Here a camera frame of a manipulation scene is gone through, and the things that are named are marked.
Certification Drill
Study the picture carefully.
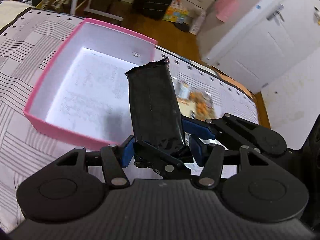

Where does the orange snack bag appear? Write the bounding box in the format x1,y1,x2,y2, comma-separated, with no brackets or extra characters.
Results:
172,77,218,120

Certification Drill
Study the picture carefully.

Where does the pink cardboard box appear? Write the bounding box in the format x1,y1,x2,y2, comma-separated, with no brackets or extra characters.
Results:
23,18,157,150

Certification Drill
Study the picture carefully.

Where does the black snack bar wrapper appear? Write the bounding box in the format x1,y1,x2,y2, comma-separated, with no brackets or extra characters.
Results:
126,57,194,168

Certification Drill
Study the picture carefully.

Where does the colourful toy box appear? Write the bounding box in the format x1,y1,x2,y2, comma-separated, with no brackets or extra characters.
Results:
163,0,189,23

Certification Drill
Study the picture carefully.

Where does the striped white bed sheet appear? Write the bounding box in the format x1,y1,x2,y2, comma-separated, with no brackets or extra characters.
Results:
1,1,258,232

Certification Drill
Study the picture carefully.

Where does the white door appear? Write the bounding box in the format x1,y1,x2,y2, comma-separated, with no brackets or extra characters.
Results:
197,0,319,93

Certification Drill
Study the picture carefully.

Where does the pink hanging bag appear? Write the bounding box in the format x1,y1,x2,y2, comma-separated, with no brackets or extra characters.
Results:
214,0,239,23

